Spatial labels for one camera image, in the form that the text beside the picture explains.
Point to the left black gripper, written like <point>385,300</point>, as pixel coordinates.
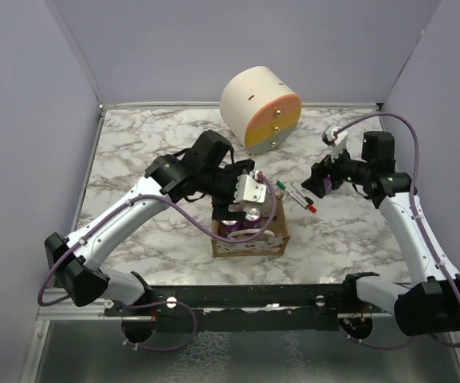
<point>221,206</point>

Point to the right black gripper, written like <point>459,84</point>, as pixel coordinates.
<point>320,170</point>

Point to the green capped marker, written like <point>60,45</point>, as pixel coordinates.
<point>285,189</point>

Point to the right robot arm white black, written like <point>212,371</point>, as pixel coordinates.
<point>432,304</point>

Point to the purple soda can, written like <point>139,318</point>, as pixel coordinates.
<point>226,227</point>
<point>252,219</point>
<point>328,184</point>

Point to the red capped marker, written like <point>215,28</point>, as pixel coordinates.
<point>304,198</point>

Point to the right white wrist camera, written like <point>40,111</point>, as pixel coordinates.
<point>336,140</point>

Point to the round pastel drawer cabinet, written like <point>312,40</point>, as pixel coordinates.
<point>260,109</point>

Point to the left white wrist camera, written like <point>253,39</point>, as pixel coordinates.
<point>248,189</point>

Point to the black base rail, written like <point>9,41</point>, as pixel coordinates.
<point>239,308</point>

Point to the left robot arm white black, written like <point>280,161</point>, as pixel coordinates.
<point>76,260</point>

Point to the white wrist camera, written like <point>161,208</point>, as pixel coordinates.
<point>248,189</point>
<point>336,140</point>

